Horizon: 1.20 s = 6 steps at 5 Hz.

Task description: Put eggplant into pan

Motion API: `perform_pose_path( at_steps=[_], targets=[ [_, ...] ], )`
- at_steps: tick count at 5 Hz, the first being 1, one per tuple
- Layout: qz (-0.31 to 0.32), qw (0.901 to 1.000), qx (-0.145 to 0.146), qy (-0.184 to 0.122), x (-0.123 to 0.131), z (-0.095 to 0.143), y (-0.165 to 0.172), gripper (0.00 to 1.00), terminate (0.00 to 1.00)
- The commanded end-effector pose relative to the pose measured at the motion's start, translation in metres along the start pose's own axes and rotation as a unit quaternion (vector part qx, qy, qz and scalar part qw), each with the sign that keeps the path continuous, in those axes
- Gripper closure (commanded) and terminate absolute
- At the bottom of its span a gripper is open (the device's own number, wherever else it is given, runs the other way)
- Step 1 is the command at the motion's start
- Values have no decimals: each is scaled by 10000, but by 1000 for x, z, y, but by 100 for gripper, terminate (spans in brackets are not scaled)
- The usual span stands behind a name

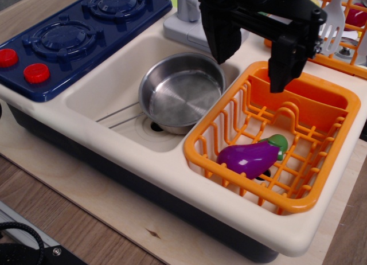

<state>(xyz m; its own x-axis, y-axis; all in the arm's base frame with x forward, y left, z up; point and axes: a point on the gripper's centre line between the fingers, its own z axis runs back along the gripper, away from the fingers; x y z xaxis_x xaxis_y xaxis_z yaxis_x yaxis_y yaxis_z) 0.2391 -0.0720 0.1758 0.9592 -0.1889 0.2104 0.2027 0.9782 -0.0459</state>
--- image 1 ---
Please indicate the orange utensil rack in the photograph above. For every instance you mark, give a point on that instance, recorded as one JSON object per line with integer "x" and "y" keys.
{"x": 350, "y": 57}

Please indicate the cream toy kitchen sink unit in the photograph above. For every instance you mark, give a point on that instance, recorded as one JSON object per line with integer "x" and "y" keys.
{"x": 86, "y": 112}

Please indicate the light wooden base board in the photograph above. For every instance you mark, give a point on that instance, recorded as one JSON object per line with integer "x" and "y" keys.
{"x": 104, "y": 223}

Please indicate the red stove knob left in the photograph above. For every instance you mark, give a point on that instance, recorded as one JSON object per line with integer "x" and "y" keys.
{"x": 8, "y": 58}

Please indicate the purple toy eggplant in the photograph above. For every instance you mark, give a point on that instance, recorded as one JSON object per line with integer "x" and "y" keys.
{"x": 254, "y": 159}

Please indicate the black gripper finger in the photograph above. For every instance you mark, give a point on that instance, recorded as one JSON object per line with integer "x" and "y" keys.
{"x": 289, "y": 55}
{"x": 223, "y": 37}

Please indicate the red stove knob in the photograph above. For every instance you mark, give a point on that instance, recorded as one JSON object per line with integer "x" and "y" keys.
{"x": 8, "y": 58}
{"x": 36, "y": 73}

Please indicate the blue toy stove top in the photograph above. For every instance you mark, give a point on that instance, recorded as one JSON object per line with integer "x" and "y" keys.
{"x": 76, "y": 40}

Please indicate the orange plastic dish rack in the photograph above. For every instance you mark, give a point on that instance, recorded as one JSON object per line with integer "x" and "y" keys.
{"x": 313, "y": 114}

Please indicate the silver metal pan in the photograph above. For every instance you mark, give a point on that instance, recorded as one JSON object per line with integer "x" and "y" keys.
{"x": 179, "y": 90}

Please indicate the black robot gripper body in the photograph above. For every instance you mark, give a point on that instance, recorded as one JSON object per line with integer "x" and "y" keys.
{"x": 270, "y": 18}

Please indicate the white plastic spatula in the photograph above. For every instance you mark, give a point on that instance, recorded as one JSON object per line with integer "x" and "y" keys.
{"x": 332, "y": 31}

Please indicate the red stove knob right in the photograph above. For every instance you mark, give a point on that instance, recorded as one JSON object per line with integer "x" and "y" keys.
{"x": 36, "y": 73}

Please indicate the grey toy faucet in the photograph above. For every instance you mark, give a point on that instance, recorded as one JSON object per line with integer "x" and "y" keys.
{"x": 185, "y": 26}

